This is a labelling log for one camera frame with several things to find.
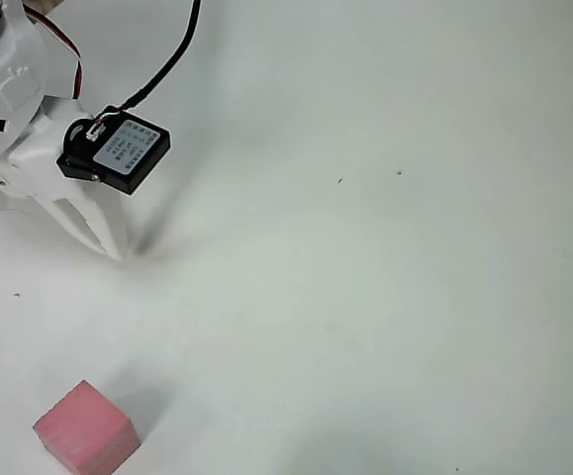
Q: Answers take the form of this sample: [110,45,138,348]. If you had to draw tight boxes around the pink foam cube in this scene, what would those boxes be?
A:
[32,379,143,475]

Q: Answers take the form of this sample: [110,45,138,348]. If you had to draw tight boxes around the black camera module with label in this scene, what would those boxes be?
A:
[55,104,172,196]

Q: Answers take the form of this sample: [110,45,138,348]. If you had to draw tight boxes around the red and black servo wire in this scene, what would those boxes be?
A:
[21,0,85,102]

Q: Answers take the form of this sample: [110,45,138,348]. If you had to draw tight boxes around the thick black camera cable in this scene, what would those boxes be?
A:
[116,0,202,113]

